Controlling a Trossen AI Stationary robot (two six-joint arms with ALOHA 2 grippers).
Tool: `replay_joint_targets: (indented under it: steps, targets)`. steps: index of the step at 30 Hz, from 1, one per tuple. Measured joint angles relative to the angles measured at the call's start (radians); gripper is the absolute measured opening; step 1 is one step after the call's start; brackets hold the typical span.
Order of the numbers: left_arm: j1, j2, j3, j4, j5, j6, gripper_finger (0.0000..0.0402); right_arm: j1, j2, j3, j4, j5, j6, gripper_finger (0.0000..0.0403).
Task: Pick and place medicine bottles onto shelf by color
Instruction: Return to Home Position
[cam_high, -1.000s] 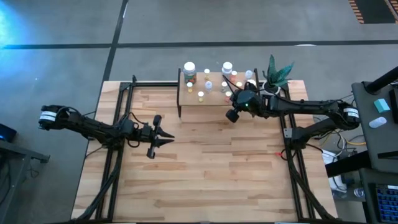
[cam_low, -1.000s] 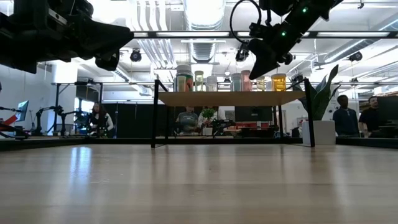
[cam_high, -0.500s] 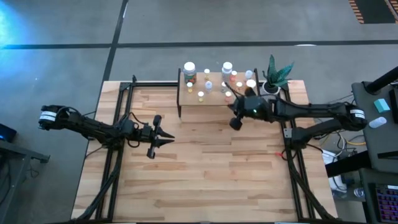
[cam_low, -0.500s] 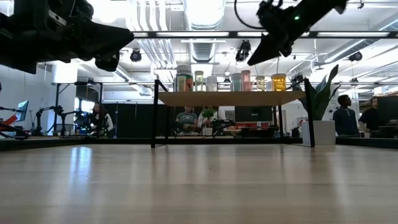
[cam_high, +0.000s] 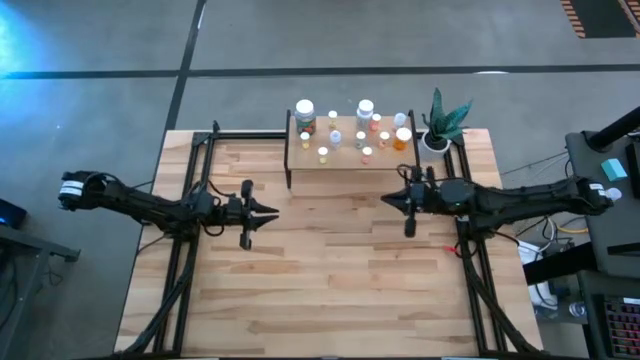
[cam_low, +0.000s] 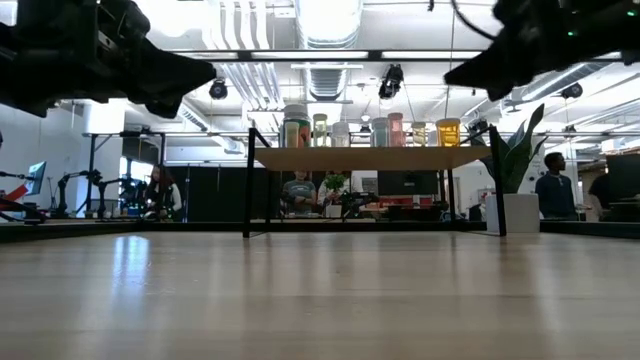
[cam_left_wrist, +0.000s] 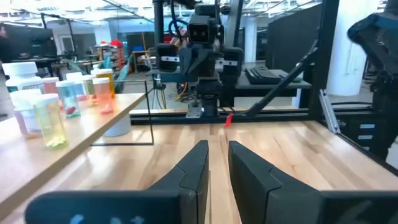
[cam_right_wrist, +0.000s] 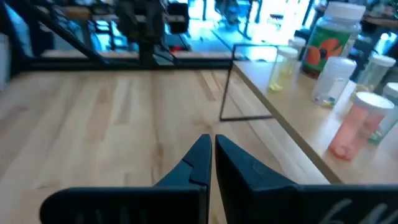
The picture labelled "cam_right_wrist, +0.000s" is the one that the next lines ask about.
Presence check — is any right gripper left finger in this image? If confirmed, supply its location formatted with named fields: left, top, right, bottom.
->
left=39, top=133, right=213, bottom=224

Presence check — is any yellow pill vial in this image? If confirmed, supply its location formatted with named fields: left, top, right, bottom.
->
left=267, top=46, right=299, bottom=93

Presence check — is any large gummy vitamin bottle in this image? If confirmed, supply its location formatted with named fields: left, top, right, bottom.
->
left=300, top=1, right=367, bottom=79

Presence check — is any green tinted clear pill vial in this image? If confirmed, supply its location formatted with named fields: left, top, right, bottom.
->
left=351, top=54, right=397, bottom=100

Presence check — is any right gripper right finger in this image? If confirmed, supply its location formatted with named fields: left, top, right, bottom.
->
left=214, top=134, right=398, bottom=224

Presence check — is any black table rig frame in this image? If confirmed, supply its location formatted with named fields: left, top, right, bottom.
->
left=0, top=0, right=234, bottom=75

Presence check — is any clear vial with pale pills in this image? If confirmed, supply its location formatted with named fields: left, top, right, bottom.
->
left=287, top=36, right=307, bottom=62

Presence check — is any wooden shelf with black frame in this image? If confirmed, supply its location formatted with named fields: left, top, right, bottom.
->
left=219, top=43, right=398, bottom=185

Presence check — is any white plastic pill bottle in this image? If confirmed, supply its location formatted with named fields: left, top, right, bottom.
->
left=310, top=56, right=358, bottom=108

